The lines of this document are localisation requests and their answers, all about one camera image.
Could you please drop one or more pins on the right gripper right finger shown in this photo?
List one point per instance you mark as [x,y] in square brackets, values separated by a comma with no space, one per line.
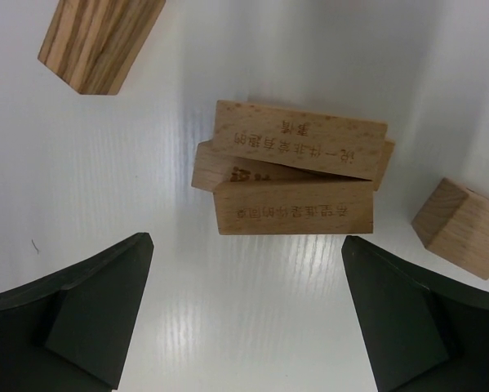
[423,331]

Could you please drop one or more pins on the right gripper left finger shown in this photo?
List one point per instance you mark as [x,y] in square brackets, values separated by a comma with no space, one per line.
[71,330]

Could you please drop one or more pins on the grooved wood block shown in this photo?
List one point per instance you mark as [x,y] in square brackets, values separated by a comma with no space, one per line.
[92,45]

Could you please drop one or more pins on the long wood block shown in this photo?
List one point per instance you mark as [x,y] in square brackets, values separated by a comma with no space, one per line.
[305,140]
[211,169]
[295,207]

